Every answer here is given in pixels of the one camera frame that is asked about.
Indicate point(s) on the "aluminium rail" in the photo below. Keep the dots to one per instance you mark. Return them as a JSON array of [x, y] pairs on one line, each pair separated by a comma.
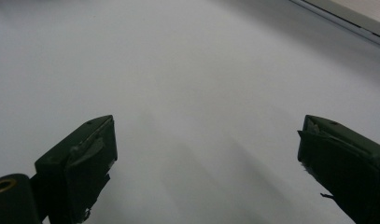
[[349, 21]]

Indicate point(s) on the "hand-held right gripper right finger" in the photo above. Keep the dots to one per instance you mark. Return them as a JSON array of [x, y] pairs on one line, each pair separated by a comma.
[[346, 165]]

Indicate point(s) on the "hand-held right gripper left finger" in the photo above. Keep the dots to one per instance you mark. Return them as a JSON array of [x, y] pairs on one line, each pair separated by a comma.
[[78, 165]]

